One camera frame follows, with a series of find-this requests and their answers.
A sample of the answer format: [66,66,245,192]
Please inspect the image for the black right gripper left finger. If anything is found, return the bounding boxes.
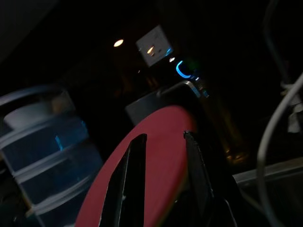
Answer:
[98,133,148,227]

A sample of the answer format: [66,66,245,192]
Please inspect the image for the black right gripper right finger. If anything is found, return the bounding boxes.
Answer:
[183,130,238,227]

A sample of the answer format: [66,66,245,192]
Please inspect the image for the red round plate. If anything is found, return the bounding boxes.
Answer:
[75,105,197,227]

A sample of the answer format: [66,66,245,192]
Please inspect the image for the yellow oil bottle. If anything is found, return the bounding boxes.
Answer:
[198,78,250,164]

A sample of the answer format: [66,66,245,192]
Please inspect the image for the stainless steel sink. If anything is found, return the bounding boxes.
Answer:
[232,157,303,227]

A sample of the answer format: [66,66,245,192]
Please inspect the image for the stacked clear plastic containers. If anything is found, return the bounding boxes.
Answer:
[0,86,104,224]

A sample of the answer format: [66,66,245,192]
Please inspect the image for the grey thermos with red label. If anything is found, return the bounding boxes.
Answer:
[125,80,203,127]

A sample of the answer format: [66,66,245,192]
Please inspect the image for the long arching white cable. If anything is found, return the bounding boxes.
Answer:
[256,70,303,227]

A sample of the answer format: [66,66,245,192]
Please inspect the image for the white wall socket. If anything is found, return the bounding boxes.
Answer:
[135,25,174,68]

